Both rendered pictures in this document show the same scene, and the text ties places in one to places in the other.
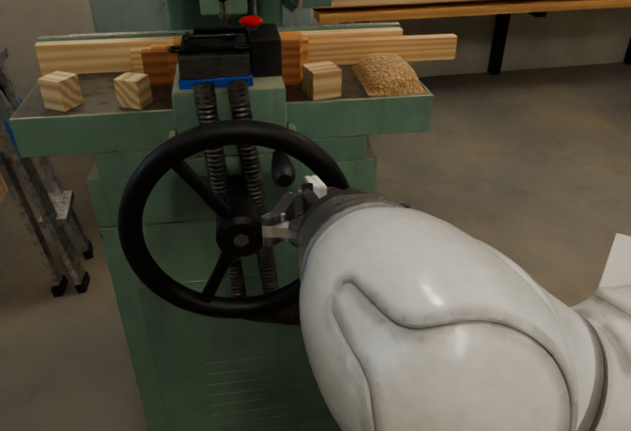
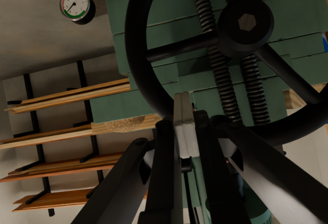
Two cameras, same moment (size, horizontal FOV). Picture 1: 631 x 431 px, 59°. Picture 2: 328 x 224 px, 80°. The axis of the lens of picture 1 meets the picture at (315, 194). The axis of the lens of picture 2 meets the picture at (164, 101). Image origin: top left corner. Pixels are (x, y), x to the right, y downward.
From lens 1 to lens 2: 0.47 m
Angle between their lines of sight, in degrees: 31
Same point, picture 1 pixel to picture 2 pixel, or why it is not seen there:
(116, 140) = (308, 65)
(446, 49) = (96, 127)
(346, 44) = (152, 123)
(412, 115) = (103, 108)
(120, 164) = (305, 45)
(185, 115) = (278, 114)
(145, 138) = not seen: hidden behind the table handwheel
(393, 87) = (120, 123)
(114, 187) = (310, 25)
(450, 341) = not seen: outside the picture
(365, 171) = (124, 63)
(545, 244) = not seen: outside the picture
